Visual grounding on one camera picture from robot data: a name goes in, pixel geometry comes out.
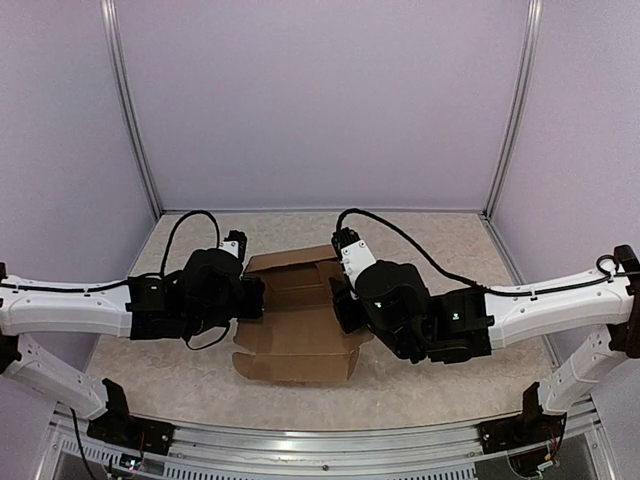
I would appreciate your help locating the brown cardboard box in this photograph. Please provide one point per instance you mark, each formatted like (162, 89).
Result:
(299, 338)

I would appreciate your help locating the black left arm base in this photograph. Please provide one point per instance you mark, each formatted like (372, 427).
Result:
(117, 426)

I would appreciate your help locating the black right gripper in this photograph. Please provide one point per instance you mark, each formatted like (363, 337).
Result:
(347, 321)

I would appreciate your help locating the right aluminium frame post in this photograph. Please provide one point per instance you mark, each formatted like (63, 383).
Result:
(517, 107)

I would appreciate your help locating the aluminium front rail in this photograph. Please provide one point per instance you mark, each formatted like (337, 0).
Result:
(200, 451)

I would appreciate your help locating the aluminium frame post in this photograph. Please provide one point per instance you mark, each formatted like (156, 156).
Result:
(116, 53)
(517, 107)

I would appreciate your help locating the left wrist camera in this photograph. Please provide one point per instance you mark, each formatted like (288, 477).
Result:
(235, 243)

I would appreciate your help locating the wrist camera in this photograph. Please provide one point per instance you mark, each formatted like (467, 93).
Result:
(353, 253)
(235, 243)

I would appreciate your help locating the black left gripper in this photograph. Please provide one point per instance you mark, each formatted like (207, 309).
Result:
(255, 290)

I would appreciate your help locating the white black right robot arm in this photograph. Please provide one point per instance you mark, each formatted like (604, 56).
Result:
(476, 321)

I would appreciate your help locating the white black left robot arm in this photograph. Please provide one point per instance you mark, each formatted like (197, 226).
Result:
(140, 308)

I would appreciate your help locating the left aluminium frame post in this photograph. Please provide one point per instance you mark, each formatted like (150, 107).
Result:
(116, 53)

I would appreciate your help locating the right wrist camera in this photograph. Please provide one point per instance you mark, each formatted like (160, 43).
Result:
(353, 253)

